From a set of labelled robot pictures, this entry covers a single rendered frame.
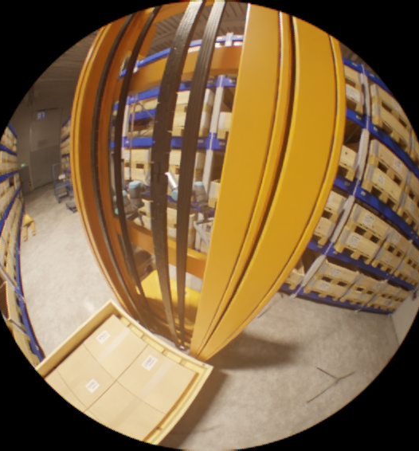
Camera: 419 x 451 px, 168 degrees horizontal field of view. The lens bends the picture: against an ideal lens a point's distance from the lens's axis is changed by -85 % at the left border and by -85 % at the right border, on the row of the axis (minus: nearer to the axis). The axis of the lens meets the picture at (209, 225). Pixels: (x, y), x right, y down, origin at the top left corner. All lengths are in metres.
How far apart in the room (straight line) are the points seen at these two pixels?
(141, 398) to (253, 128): 1.15
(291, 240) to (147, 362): 1.01
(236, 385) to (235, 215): 1.94
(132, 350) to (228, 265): 0.96
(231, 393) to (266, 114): 2.05
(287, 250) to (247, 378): 1.93
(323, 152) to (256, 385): 2.08
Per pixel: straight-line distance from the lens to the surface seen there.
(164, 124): 0.22
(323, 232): 1.98
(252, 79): 0.17
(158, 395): 1.04
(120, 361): 1.09
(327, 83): 0.18
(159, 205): 0.23
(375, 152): 2.22
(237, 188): 0.15
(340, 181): 1.94
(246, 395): 2.05
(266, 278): 0.20
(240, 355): 2.03
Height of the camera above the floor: 1.91
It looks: 30 degrees down
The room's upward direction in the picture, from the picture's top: 9 degrees clockwise
